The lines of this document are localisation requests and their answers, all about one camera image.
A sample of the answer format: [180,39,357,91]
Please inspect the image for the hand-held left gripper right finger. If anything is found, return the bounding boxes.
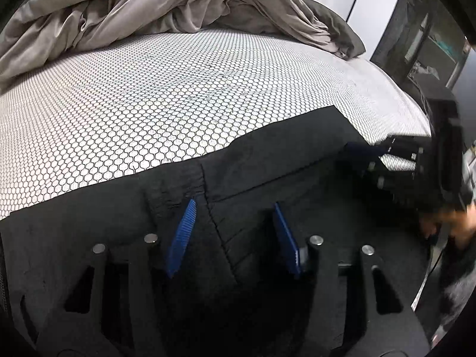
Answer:
[273,203,432,357]

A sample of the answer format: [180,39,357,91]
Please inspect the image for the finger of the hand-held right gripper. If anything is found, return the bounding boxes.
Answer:
[346,134,428,162]
[366,160,425,198]

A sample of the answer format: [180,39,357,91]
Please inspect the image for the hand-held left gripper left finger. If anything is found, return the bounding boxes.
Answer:
[35,199,198,357]

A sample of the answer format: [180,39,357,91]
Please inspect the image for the black pants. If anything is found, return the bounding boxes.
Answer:
[0,106,443,357]

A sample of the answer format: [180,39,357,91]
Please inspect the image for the person's right hand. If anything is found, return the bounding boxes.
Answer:
[418,203,476,248]

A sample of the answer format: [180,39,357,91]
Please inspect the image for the dark shelf unit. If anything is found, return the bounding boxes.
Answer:
[372,0,475,97]

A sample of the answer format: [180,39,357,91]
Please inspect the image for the white honeycomb-patterned mattress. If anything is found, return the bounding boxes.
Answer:
[0,32,434,220]

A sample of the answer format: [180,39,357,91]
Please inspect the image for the grey crumpled duvet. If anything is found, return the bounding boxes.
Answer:
[0,0,367,90]

